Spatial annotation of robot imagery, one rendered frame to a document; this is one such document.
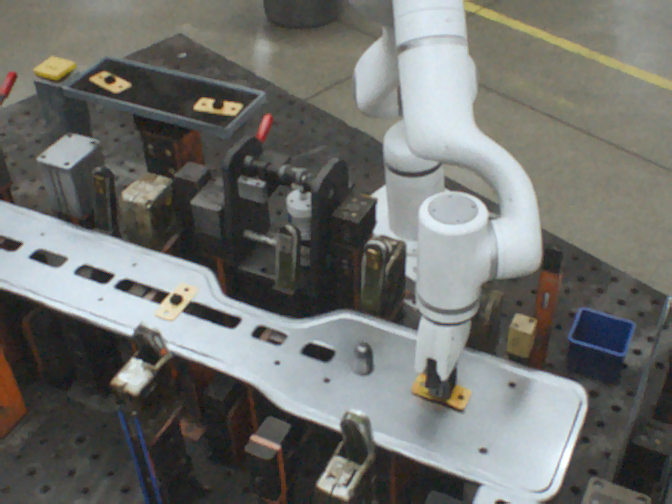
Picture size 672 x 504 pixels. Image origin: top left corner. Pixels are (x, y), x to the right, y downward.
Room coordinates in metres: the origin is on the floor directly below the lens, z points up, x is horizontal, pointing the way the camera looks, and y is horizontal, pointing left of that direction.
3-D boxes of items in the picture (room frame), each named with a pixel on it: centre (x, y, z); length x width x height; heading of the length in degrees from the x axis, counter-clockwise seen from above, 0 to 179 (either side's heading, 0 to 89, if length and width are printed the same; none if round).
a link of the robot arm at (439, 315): (0.86, -0.15, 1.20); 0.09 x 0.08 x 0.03; 152
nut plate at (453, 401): (0.85, -0.15, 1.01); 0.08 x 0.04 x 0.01; 62
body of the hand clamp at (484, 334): (1.00, -0.22, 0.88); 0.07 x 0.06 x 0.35; 152
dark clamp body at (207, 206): (1.26, 0.20, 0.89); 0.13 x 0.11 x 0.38; 152
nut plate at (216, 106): (1.41, 0.20, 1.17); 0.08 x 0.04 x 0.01; 70
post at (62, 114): (1.60, 0.54, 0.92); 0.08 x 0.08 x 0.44; 62
